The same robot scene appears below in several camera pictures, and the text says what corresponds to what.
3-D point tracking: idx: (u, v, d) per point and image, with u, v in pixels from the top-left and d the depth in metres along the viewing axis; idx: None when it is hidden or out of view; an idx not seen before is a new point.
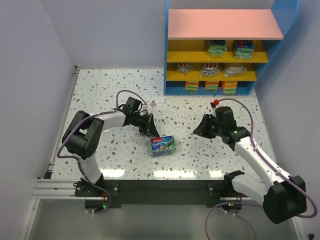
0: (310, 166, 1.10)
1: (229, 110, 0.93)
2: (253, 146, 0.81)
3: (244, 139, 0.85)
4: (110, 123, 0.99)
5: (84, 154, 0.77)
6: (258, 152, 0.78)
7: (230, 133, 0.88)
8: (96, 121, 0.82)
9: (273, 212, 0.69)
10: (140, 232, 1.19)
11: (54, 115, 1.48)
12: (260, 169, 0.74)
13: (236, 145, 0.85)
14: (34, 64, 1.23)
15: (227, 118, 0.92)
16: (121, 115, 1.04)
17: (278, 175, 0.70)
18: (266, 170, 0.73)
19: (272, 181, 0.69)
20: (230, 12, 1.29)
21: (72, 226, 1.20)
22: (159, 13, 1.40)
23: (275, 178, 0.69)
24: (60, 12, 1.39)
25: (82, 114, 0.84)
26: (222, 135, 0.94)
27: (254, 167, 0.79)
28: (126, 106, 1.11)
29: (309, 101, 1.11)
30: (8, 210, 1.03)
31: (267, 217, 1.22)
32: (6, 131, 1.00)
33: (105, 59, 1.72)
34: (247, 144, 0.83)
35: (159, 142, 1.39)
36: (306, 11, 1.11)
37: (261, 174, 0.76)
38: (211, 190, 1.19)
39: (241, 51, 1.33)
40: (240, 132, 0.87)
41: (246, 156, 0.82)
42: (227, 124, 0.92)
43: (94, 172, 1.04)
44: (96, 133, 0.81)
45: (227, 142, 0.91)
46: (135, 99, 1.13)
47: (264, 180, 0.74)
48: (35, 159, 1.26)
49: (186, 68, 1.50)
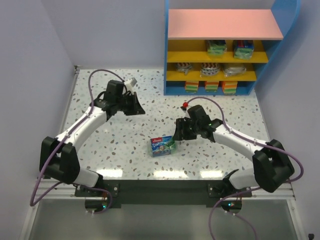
0: (310, 166, 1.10)
1: (198, 107, 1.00)
2: (228, 130, 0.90)
3: (219, 128, 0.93)
4: (88, 131, 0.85)
5: (67, 179, 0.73)
6: (234, 133, 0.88)
7: (206, 127, 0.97)
8: (65, 148, 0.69)
9: (265, 182, 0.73)
10: (140, 232, 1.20)
11: (54, 115, 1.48)
12: (241, 145, 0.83)
13: (214, 135, 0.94)
14: (34, 64, 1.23)
15: (200, 114, 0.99)
16: (100, 114, 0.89)
17: (256, 144, 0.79)
18: (245, 144, 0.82)
19: (253, 151, 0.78)
20: (230, 11, 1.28)
21: (73, 226, 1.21)
22: (158, 13, 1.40)
23: (255, 147, 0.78)
24: (59, 12, 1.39)
25: (49, 143, 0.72)
26: (200, 131, 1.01)
27: (236, 147, 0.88)
28: (107, 94, 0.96)
29: (309, 101, 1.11)
30: (8, 209, 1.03)
31: (267, 217, 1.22)
32: (7, 131, 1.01)
33: (105, 59, 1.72)
34: (222, 130, 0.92)
35: (159, 142, 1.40)
36: (307, 11, 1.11)
37: (242, 150, 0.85)
38: (211, 190, 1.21)
39: (241, 51, 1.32)
40: (214, 122, 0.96)
41: (226, 141, 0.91)
42: (202, 119, 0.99)
43: (89, 179, 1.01)
44: (71, 160, 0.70)
45: (206, 137, 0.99)
46: (116, 83, 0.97)
47: (248, 154, 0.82)
48: (36, 159, 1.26)
49: (186, 68, 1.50)
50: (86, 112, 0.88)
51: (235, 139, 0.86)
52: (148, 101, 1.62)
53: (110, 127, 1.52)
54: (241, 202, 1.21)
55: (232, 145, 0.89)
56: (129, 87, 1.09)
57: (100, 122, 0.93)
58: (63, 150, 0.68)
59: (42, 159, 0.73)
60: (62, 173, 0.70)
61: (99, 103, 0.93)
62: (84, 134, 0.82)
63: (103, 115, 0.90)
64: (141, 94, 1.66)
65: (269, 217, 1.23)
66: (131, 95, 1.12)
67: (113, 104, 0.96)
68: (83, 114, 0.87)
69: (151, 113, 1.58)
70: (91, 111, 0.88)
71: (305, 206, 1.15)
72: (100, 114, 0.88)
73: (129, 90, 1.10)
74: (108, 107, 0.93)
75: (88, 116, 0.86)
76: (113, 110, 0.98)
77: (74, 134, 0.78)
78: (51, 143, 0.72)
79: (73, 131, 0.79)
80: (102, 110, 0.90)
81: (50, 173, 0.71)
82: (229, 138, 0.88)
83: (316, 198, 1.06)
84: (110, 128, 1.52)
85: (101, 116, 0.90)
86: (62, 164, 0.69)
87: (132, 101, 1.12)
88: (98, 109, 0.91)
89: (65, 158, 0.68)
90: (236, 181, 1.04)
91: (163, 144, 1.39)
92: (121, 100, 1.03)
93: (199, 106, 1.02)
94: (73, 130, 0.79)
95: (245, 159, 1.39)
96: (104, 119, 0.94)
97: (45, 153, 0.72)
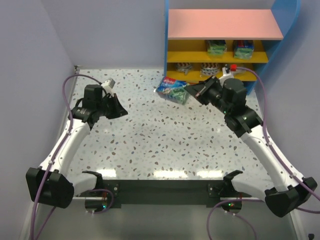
0: (310, 166, 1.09)
1: (243, 89, 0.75)
2: (266, 141, 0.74)
3: (255, 129, 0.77)
4: (73, 151, 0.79)
5: (62, 204, 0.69)
6: (271, 149, 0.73)
7: (238, 119, 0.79)
8: (52, 176, 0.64)
9: (278, 208, 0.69)
10: (140, 232, 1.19)
11: (54, 116, 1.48)
12: (273, 168, 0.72)
13: (245, 135, 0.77)
14: (34, 64, 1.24)
15: (238, 100, 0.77)
16: (81, 127, 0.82)
17: (293, 178, 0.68)
18: (280, 171, 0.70)
19: (286, 185, 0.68)
20: (230, 12, 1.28)
21: (72, 226, 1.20)
22: (158, 13, 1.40)
23: (290, 182, 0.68)
24: (60, 13, 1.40)
25: (34, 174, 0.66)
26: (227, 117, 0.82)
27: (262, 160, 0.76)
28: (86, 100, 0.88)
29: (309, 100, 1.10)
30: (8, 210, 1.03)
31: (267, 217, 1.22)
32: (7, 131, 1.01)
33: (105, 59, 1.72)
34: (258, 136, 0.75)
35: (168, 84, 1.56)
36: (307, 10, 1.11)
37: (269, 170, 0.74)
38: (211, 190, 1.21)
39: (241, 51, 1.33)
40: (250, 117, 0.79)
41: (256, 149, 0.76)
42: (237, 105, 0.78)
43: (87, 184, 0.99)
44: (62, 186, 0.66)
45: (231, 128, 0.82)
46: (94, 88, 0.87)
47: (273, 178, 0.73)
48: (36, 159, 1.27)
49: (186, 68, 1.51)
50: (67, 127, 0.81)
51: (270, 156, 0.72)
52: (148, 101, 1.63)
53: (110, 127, 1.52)
54: (241, 202, 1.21)
55: (260, 156, 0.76)
56: (108, 89, 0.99)
57: (85, 134, 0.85)
58: (50, 179, 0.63)
59: (30, 189, 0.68)
60: (56, 199, 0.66)
61: (79, 113, 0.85)
62: (71, 153, 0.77)
63: (85, 126, 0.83)
64: (141, 94, 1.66)
65: (269, 217, 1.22)
66: (111, 98, 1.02)
67: (94, 110, 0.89)
68: (63, 131, 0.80)
69: (151, 113, 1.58)
70: (70, 125, 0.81)
71: (305, 206, 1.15)
72: (81, 128, 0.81)
73: (109, 92, 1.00)
74: (89, 115, 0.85)
75: (69, 133, 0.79)
76: (95, 117, 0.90)
77: (58, 158, 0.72)
78: (37, 173, 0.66)
79: (56, 155, 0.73)
80: (83, 121, 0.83)
81: (43, 201, 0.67)
82: (263, 150, 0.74)
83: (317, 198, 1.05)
84: (110, 128, 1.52)
85: (83, 128, 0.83)
86: (53, 192, 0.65)
87: (114, 103, 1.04)
88: (78, 121, 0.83)
89: (55, 186, 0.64)
90: (239, 184, 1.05)
91: (170, 89, 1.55)
92: (102, 105, 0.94)
93: (243, 85, 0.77)
94: (56, 154, 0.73)
95: (245, 159, 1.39)
96: (87, 129, 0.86)
97: (31, 184, 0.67)
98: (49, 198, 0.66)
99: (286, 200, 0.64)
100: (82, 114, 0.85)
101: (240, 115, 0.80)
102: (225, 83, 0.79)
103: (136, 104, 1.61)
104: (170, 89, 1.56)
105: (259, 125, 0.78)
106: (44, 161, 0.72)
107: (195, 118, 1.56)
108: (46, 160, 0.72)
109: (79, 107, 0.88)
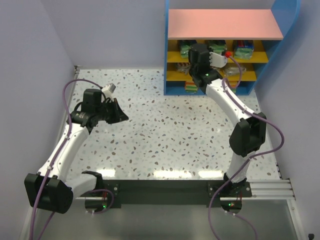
0: (310, 167, 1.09)
1: (206, 51, 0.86)
2: (223, 88, 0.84)
3: (215, 82, 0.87)
4: (71, 155, 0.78)
5: (60, 209, 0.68)
6: (227, 94, 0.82)
7: (201, 77, 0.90)
8: (51, 182, 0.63)
9: (238, 146, 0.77)
10: (139, 232, 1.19)
11: (54, 115, 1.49)
12: (229, 108, 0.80)
13: (208, 87, 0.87)
14: (34, 65, 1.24)
15: (202, 59, 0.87)
16: (80, 131, 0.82)
17: (244, 112, 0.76)
18: (234, 109, 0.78)
19: (238, 118, 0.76)
20: (230, 12, 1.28)
21: (73, 226, 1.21)
22: (158, 14, 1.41)
23: (242, 116, 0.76)
24: (60, 13, 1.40)
25: (32, 180, 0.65)
26: (195, 76, 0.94)
27: (222, 106, 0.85)
28: (85, 104, 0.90)
29: (309, 100, 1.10)
30: (8, 210, 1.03)
31: (267, 217, 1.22)
32: (7, 132, 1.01)
33: (106, 59, 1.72)
34: (217, 86, 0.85)
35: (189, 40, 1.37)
36: (307, 11, 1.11)
37: (228, 112, 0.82)
38: (211, 189, 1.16)
39: (241, 51, 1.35)
40: (212, 75, 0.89)
41: (216, 97, 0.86)
42: (202, 64, 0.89)
43: (86, 188, 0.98)
44: (61, 192, 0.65)
45: (199, 86, 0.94)
46: (93, 91, 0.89)
47: (232, 119, 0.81)
48: (36, 158, 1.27)
49: (186, 68, 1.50)
50: (65, 132, 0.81)
51: (226, 99, 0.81)
52: (148, 101, 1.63)
53: (110, 127, 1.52)
54: (241, 202, 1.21)
55: (221, 103, 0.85)
56: (108, 94, 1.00)
57: (84, 138, 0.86)
58: (49, 185, 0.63)
59: (30, 196, 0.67)
60: (56, 205, 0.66)
61: (77, 117, 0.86)
62: (69, 159, 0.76)
63: (84, 130, 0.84)
64: (141, 94, 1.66)
65: (269, 216, 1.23)
66: (111, 102, 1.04)
67: (93, 114, 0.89)
68: (62, 135, 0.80)
69: (151, 113, 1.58)
70: (69, 130, 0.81)
71: (305, 206, 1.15)
72: (80, 132, 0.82)
73: (108, 97, 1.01)
74: (87, 119, 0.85)
75: (67, 138, 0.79)
76: (94, 120, 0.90)
77: (56, 163, 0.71)
78: (35, 179, 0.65)
79: (55, 161, 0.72)
80: (82, 125, 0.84)
81: (43, 206, 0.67)
82: (220, 95, 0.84)
83: (317, 198, 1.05)
84: (110, 129, 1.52)
85: (81, 133, 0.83)
86: (52, 197, 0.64)
87: (113, 108, 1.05)
88: (76, 125, 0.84)
89: (54, 192, 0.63)
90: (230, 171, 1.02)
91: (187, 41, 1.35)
92: (101, 109, 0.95)
93: (207, 48, 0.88)
94: (55, 159, 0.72)
95: None
96: (86, 133, 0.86)
97: (30, 190, 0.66)
98: (48, 203, 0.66)
99: (238, 128, 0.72)
100: (81, 117, 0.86)
101: (205, 73, 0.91)
102: (193, 46, 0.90)
103: (136, 104, 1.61)
104: (187, 41, 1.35)
105: (219, 79, 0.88)
106: (42, 167, 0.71)
107: (195, 117, 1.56)
108: (45, 165, 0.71)
109: (78, 111, 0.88)
